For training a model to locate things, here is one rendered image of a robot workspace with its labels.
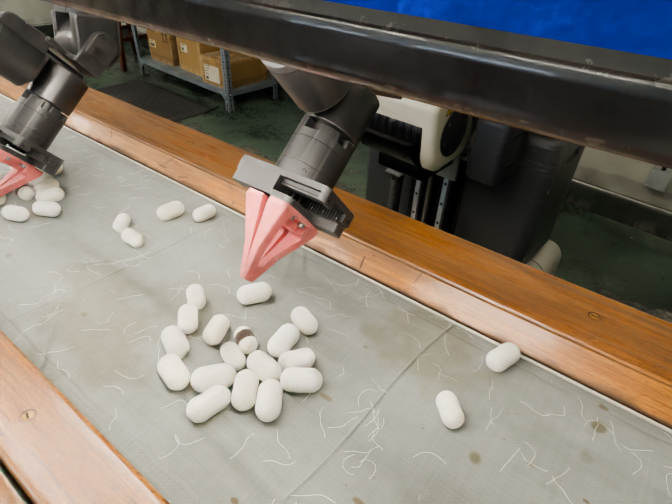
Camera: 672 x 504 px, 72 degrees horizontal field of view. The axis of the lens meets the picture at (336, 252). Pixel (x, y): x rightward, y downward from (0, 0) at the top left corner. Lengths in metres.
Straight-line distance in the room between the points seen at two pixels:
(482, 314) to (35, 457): 0.40
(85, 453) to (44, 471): 0.03
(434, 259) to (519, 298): 0.10
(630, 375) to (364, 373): 0.24
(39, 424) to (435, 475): 0.30
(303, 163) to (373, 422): 0.23
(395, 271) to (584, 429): 0.23
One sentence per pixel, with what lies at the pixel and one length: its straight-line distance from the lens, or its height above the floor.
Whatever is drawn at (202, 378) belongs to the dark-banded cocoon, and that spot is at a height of 0.76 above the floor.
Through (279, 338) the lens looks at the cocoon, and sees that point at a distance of 0.44.
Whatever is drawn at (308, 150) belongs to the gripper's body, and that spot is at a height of 0.91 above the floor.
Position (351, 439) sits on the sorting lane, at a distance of 0.40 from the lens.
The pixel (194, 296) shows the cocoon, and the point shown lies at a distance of 0.49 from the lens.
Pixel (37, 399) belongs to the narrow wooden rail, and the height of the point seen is 0.76.
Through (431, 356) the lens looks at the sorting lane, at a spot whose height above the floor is 0.74.
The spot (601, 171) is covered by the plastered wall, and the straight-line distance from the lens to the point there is 2.41.
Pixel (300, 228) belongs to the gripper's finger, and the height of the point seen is 0.84.
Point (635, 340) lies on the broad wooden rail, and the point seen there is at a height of 0.76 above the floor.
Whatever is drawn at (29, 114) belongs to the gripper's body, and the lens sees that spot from 0.72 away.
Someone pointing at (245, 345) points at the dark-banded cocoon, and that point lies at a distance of 0.44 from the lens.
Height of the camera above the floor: 1.08
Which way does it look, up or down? 36 degrees down
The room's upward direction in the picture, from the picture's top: 3 degrees clockwise
